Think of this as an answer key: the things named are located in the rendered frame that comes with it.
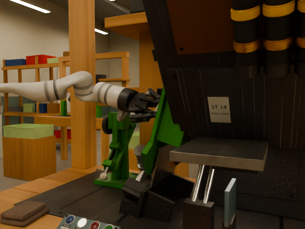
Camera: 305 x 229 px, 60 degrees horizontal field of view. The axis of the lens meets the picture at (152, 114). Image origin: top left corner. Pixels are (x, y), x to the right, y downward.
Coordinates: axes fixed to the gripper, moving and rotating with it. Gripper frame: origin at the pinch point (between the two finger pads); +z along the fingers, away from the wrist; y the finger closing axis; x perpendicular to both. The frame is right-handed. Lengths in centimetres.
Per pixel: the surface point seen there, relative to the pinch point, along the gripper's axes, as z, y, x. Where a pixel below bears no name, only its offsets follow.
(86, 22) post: -60, 38, 3
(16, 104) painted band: -677, 196, 486
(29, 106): -506, 161, 384
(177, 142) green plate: 10.0, -10.4, -3.6
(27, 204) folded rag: -23.2, -39.7, 6.2
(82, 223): -0.5, -37.6, -3.5
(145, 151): 3.5, -16.0, -3.2
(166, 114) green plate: 5.1, -6.0, -7.9
